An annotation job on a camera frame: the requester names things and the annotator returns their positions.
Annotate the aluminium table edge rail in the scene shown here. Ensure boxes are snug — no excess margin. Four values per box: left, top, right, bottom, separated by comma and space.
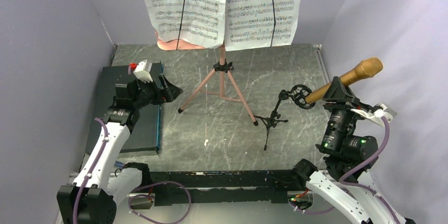
313, 44, 330, 83

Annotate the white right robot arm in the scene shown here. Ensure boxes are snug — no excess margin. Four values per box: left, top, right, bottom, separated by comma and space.
291, 77, 414, 223

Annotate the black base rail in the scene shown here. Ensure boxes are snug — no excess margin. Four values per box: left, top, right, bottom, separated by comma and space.
131, 170, 306, 206

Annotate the pink perforated music stand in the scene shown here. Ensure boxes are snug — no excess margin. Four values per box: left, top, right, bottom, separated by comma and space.
134, 0, 260, 126

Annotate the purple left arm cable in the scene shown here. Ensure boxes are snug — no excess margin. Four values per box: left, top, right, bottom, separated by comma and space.
72, 68, 192, 224

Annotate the black microphone tripod stand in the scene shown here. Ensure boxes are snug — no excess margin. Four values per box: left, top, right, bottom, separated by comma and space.
254, 84, 315, 151

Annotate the black folder book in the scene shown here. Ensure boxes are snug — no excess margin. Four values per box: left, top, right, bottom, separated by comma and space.
93, 65, 162, 155

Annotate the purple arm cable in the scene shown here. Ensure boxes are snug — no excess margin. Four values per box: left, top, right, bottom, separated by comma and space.
72, 68, 192, 224
288, 115, 402, 224

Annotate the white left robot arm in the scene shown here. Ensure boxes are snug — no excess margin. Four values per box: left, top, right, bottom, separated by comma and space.
57, 74, 183, 223

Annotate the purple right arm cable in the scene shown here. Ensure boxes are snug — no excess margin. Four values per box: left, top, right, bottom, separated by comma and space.
288, 115, 402, 224

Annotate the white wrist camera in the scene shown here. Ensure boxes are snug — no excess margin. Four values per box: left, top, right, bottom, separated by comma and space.
128, 60, 154, 83
350, 102, 398, 127

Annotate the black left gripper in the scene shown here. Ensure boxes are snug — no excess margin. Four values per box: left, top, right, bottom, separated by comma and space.
133, 73, 183, 109

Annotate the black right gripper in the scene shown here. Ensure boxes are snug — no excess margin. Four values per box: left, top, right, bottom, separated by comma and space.
319, 77, 370, 151

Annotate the blue pen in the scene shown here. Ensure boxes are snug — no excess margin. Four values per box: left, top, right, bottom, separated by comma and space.
114, 161, 125, 169

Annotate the sheet music page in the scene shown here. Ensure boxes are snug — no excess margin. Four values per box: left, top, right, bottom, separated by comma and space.
135, 0, 230, 50
224, 0, 301, 51

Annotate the gold microphone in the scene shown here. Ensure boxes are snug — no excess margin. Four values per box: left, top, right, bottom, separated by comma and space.
305, 57, 383, 104

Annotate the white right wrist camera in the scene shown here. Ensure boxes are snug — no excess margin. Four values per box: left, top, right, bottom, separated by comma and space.
350, 102, 398, 127

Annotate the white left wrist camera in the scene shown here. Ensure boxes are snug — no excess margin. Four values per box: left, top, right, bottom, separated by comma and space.
128, 60, 154, 83

